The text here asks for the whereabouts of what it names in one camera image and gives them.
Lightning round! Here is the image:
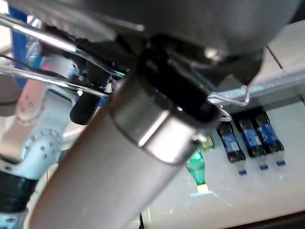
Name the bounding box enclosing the black shelf board clear rail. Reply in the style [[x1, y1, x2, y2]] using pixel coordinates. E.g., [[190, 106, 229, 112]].
[[208, 63, 305, 112]]

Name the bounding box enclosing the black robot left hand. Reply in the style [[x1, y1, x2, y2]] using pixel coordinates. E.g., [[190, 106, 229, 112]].
[[7, 0, 301, 229]]

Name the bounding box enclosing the blue plastic shopping basket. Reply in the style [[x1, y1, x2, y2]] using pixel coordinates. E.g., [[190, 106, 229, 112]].
[[0, 0, 251, 121]]

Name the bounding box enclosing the green Sprite bottle yellow cap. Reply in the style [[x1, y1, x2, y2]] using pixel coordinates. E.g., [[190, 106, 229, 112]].
[[184, 148, 208, 193]]

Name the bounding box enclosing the Pepsi cola bottle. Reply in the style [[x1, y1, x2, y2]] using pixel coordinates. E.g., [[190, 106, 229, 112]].
[[216, 121, 248, 177], [234, 114, 270, 171], [252, 111, 286, 167]]

